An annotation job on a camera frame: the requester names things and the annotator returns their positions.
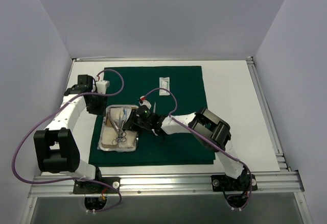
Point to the stainless steel instrument tray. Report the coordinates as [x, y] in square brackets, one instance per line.
[112, 113]

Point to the aluminium right side rail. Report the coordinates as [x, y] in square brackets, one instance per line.
[274, 138]

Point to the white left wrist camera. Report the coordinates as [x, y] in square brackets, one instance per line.
[101, 86]

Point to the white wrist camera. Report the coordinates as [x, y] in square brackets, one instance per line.
[101, 86]
[143, 102]

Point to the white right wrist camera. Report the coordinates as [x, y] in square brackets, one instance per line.
[143, 102]

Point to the white gauze pad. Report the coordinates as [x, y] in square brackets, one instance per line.
[108, 134]

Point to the aluminium front rail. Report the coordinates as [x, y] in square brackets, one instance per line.
[181, 184]

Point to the blue striped gauze packet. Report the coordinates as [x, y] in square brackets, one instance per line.
[125, 112]

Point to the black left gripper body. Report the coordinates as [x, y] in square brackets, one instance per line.
[95, 105]

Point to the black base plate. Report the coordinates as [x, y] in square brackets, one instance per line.
[87, 187]
[222, 183]

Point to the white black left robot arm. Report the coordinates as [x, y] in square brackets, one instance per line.
[55, 147]

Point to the aluminium rail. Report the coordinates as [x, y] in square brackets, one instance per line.
[181, 184]
[274, 138]

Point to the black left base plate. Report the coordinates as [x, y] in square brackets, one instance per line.
[87, 187]

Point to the white suture packet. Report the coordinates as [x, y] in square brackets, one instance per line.
[164, 84]

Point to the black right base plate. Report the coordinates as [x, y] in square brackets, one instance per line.
[222, 183]

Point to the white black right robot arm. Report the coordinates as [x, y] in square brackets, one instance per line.
[209, 129]

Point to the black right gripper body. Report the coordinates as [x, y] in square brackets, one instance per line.
[135, 121]

